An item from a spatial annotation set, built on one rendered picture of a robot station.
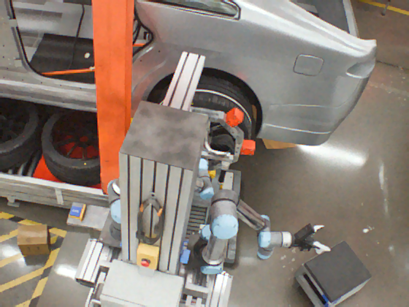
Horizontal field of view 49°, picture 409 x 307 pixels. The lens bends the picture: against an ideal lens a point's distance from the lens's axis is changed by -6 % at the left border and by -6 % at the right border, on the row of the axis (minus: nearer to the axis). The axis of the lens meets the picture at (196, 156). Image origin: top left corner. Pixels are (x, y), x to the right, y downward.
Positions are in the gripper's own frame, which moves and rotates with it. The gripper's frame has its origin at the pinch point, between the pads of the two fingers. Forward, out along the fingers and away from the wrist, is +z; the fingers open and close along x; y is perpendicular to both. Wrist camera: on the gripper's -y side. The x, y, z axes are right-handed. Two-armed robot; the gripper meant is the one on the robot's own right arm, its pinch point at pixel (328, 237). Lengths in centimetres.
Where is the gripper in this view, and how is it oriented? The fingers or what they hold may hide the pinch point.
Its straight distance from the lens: 247.1
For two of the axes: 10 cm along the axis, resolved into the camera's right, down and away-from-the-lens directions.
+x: 0.5, 7.0, -7.2
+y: -1.1, 7.2, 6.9
